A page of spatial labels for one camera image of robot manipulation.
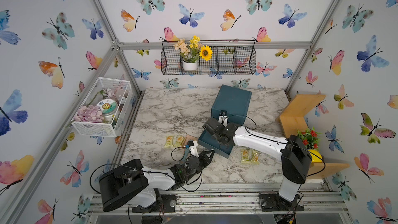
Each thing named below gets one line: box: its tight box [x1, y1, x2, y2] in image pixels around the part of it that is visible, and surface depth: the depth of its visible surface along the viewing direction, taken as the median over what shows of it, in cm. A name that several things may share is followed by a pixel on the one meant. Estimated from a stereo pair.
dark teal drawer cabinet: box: [210, 84, 253, 127], surface depth 88 cm
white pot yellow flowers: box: [173, 35, 213, 72], surface depth 86 cm
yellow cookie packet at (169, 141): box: [163, 134, 175, 148], surface depth 95 cm
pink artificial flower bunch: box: [73, 104, 105, 123], surface depth 61 cm
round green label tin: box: [96, 98, 119, 116], surface depth 67 cm
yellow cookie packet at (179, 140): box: [173, 135, 185, 148], surface depth 95 cm
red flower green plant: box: [297, 126, 323, 150], surface depth 75 cm
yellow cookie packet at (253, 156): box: [248, 148, 261, 165], surface depth 88 cm
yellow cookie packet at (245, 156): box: [240, 148, 250, 164], surface depth 88 cm
